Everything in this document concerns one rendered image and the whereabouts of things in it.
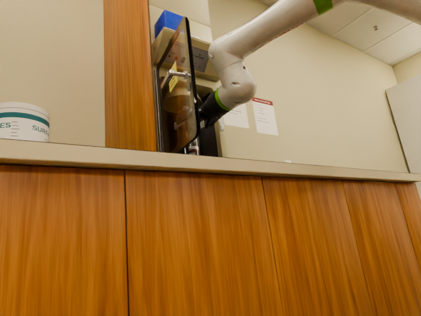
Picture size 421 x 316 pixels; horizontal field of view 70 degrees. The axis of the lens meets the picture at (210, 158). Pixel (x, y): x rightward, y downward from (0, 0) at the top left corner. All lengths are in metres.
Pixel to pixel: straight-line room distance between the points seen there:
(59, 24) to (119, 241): 1.30
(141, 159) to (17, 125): 0.31
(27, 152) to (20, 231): 0.15
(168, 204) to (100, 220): 0.17
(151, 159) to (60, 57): 1.03
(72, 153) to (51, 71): 0.97
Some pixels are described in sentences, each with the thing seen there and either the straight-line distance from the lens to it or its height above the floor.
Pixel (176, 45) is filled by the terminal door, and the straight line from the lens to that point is 1.05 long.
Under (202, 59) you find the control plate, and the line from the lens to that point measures 1.33.
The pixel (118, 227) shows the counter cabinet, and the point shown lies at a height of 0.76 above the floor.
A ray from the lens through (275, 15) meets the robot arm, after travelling 1.03.
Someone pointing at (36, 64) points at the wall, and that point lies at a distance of 1.63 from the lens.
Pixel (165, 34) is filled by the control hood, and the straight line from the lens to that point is 1.25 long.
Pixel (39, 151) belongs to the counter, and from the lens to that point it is 0.69.
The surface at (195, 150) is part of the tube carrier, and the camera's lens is 1.22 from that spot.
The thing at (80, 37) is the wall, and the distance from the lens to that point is 1.77.
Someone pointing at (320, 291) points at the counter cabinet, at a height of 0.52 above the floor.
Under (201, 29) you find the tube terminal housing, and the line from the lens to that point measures 1.54.
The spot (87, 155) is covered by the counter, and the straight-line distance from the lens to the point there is 0.70.
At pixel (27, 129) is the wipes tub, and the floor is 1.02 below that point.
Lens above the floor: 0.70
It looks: 16 degrees up
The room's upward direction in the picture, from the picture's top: 6 degrees counter-clockwise
